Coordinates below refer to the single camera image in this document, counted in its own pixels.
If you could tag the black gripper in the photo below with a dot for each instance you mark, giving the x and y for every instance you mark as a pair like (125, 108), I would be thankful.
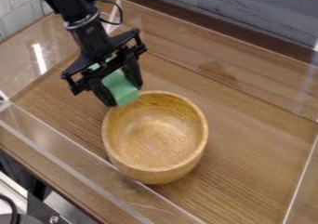
(98, 48)

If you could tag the green rectangular block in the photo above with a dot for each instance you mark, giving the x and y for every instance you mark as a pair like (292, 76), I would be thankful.
(113, 77)

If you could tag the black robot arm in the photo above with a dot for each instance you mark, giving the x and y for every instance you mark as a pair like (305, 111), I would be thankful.
(77, 11)

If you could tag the brown wooden bowl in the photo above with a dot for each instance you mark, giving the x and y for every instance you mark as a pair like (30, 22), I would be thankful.
(155, 137)

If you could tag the clear acrylic corner bracket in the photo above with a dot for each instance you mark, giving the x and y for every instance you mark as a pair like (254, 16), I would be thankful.
(113, 18)

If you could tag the clear acrylic tray wall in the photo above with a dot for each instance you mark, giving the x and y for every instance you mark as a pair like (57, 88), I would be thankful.
(257, 177)

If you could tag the black metal mount plate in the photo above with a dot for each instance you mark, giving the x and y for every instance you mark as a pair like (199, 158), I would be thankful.
(52, 210)

